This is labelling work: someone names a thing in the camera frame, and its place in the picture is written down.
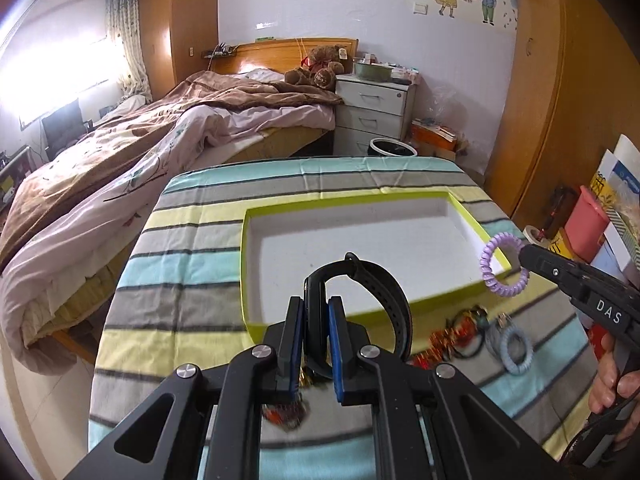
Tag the wooden headboard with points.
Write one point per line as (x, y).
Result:
(279, 55)

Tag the floral curtain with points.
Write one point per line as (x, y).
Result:
(123, 29)

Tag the wooden wardrobe right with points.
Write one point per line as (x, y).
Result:
(574, 91)

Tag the pink plastic bin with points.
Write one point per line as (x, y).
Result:
(586, 225)

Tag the wooden wardrobe by window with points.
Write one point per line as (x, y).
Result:
(174, 35)

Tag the brown teddy bear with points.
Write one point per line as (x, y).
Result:
(320, 68)

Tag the right hand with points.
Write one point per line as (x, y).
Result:
(606, 386)

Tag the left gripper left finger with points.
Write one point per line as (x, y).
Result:
(290, 350)

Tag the orange book stack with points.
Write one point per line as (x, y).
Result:
(432, 140)

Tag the black office chair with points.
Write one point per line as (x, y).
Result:
(63, 128)

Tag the white nightstand drawers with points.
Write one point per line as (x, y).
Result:
(370, 109)

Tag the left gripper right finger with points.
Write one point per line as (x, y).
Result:
(350, 379)

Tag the black smart band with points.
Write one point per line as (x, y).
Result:
(371, 295)

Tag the green shallow box tray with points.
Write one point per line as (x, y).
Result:
(428, 241)

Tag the striped table cloth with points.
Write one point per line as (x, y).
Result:
(494, 388)

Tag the bed with pink quilt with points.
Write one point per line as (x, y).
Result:
(72, 217)

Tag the white trash bin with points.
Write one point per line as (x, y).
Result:
(388, 147)

